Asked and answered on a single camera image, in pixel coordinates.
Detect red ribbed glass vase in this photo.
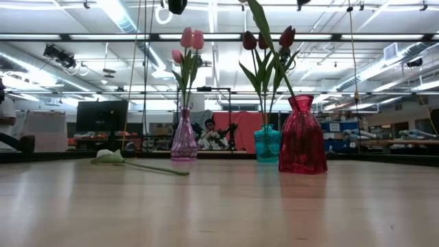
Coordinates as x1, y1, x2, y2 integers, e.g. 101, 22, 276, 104
278, 95, 328, 175

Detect black monitor screen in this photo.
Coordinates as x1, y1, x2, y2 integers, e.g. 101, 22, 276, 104
75, 100, 129, 133

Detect pink-purple ribbed glass vase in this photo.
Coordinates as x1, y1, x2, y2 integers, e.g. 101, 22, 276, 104
170, 106, 199, 162

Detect blue storage bins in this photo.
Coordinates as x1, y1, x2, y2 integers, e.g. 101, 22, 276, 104
318, 119, 359, 154

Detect black aluminium table frame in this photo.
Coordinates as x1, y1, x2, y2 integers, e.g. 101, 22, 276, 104
0, 32, 439, 167

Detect white artificial tulip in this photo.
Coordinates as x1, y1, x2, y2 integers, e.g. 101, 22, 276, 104
91, 149, 191, 177

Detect person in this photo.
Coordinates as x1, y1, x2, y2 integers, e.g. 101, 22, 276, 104
198, 118, 229, 151

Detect black ceiling camera mount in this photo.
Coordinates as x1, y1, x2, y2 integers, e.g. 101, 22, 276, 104
43, 43, 78, 70

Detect teal glass vase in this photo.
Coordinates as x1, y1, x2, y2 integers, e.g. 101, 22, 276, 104
253, 123, 283, 164

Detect grey partition panel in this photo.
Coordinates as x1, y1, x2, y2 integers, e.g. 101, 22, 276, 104
12, 111, 68, 153

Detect thin knotted hanging cord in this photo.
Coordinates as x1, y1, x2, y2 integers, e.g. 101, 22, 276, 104
346, 0, 361, 138

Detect dark red tulips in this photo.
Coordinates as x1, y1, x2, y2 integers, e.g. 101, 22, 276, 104
246, 0, 296, 98

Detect orange wall panel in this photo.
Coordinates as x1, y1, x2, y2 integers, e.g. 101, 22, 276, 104
213, 111, 270, 154

